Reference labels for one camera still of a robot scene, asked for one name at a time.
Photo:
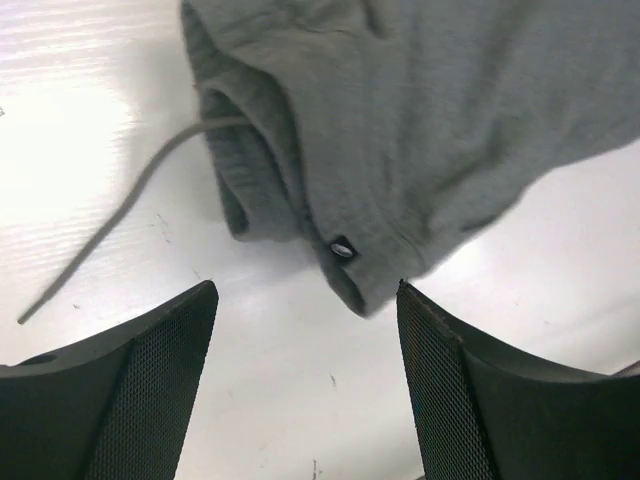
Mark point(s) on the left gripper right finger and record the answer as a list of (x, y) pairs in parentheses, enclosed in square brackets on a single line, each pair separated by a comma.
[(484, 409)]

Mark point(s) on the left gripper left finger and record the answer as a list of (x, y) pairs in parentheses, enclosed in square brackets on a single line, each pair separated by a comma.
[(116, 405)]

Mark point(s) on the grey shorts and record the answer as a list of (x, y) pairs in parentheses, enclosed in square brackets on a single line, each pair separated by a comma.
[(387, 133)]

